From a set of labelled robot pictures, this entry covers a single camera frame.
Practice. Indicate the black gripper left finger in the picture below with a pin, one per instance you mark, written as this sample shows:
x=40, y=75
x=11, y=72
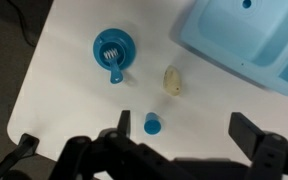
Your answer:
x=124, y=122

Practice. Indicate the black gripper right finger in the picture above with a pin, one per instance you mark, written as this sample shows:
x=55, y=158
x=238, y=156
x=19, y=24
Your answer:
x=245, y=133

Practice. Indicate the light blue toy sink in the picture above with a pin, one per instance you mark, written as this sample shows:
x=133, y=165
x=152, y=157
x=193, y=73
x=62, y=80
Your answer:
x=224, y=30

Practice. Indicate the blue dish brush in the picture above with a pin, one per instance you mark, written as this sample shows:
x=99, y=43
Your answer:
x=116, y=75

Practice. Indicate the beige sponge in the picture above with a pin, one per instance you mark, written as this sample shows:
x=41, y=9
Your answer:
x=171, y=80

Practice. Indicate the blue toy plate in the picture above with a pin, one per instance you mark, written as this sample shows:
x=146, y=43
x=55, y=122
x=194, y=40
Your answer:
x=127, y=46

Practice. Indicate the black table clamp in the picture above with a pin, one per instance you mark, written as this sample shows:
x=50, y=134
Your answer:
x=22, y=146

